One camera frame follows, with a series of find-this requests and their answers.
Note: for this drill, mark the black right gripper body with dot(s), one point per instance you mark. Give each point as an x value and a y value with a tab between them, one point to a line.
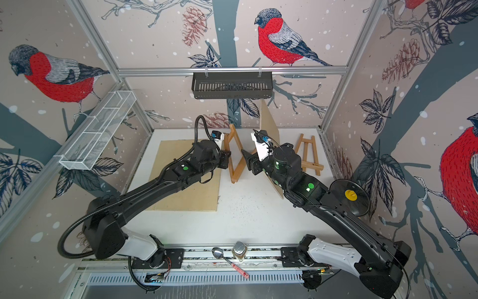
259	165

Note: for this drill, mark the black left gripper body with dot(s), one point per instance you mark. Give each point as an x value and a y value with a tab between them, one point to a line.
223	161

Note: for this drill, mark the wooden easel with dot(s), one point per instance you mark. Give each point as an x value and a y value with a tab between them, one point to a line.
236	140
309	158

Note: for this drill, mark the plywood board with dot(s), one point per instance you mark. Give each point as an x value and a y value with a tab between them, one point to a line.
168	151
199	197
268	124

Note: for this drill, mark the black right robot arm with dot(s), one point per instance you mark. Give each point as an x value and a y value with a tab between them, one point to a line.
376	260

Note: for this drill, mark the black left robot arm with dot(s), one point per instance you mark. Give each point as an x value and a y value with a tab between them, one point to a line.
104	223

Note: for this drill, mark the black hanging basket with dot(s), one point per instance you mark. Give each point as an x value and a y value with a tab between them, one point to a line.
232	85

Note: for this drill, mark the small metal cup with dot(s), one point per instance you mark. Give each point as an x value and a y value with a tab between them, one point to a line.
239	250

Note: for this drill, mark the yellow pot black lid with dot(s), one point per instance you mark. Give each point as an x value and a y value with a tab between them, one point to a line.
351	195

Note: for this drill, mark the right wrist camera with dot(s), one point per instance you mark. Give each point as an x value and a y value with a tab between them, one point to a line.
263	143

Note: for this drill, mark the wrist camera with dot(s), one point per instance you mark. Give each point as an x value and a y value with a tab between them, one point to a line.
217	136
263	143

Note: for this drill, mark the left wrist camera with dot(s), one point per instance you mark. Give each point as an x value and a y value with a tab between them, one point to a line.
217	136

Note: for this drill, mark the metal spoon red handle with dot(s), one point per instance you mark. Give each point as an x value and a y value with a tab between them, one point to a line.
218	253

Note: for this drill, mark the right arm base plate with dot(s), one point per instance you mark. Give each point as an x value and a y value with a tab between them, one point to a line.
292	257

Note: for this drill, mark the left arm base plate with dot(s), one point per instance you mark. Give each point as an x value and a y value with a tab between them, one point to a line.
167	259

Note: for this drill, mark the white wire mesh basket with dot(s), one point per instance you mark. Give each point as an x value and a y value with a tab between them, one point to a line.
88	147

